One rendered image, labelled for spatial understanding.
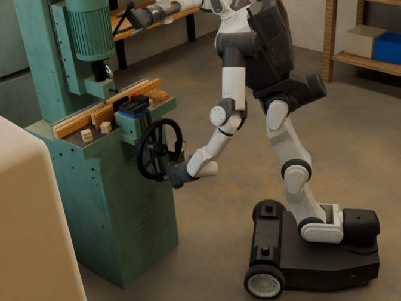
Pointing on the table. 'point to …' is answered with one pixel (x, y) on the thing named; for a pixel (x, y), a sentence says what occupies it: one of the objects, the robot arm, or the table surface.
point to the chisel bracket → (99, 87)
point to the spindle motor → (91, 29)
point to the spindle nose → (99, 70)
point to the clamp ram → (119, 103)
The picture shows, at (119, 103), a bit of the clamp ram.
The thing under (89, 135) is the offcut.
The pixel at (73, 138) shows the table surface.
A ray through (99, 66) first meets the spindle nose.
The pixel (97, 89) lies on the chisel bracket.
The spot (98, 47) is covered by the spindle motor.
